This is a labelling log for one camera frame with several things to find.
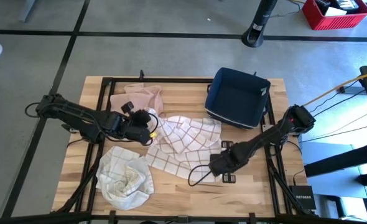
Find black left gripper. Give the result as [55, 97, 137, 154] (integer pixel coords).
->
[113, 108, 152, 146]

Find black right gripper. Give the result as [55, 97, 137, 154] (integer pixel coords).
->
[210, 142, 252, 177]

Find plain pink towel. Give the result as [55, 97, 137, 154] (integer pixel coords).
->
[109, 82, 164, 116]

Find white towel red checks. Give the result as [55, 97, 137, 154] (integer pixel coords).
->
[144, 107, 223, 184]

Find white towel grey checks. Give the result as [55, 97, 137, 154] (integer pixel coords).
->
[95, 146, 155, 211]

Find navy fabric basket white stripe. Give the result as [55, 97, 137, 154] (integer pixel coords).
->
[204, 67, 271, 131]

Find grey power strip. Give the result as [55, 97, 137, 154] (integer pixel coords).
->
[340, 86, 366, 95]

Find red plastic crate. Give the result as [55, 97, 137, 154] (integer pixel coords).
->
[302, 0, 367, 31]

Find white box in crate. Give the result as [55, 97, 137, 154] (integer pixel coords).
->
[324, 6, 348, 17]

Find black left wrist camera cable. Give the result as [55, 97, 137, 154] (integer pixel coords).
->
[146, 111, 159, 147]

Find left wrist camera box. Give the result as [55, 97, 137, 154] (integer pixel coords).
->
[120, 101, 136, 115]

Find right wrist camera cable loop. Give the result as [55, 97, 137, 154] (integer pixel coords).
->
[188, 164, 217, 187]

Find black metal table frame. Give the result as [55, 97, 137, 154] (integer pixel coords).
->
[51, 70, 315, 224]

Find black Netgear network switch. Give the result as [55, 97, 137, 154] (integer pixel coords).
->
[288, 185, 317, 211]

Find yellow cable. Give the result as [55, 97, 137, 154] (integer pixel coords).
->
[301, 70, 367, 108]

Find grey metal post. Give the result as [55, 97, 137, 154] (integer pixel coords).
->
[18, 0, 37, 23]

